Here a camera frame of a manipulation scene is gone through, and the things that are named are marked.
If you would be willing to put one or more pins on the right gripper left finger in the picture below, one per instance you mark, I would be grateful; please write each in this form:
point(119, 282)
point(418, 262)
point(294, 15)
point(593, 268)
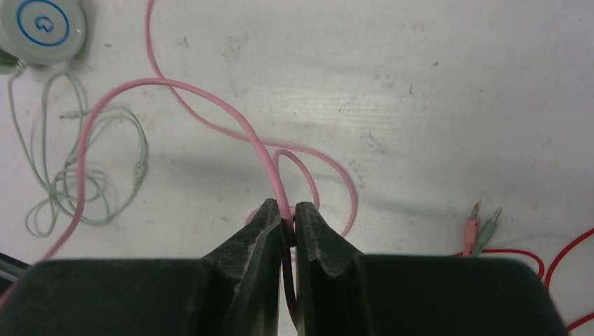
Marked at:
point(233, 290)

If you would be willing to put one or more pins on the mint green headphones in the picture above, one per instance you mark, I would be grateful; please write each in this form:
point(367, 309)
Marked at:
point(41, 34)

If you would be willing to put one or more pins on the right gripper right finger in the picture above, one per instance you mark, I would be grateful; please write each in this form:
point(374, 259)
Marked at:
point(342, 291)

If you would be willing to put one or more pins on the red and black headphones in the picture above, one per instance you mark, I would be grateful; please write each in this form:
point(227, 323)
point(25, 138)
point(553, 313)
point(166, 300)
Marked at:
point(559, 248)

